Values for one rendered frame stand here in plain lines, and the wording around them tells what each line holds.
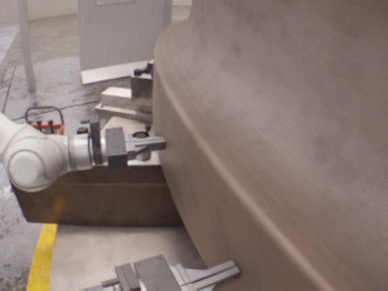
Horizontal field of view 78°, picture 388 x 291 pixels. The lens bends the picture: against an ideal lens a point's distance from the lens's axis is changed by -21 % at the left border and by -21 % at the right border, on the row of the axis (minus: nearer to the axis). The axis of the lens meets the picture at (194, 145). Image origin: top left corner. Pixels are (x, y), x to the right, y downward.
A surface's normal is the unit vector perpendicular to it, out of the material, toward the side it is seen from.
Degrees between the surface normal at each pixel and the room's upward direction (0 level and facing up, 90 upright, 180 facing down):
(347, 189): 50
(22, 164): 69
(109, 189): 90
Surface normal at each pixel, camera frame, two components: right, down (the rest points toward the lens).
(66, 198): 0.12, 0.55
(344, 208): -0.58, -0.46
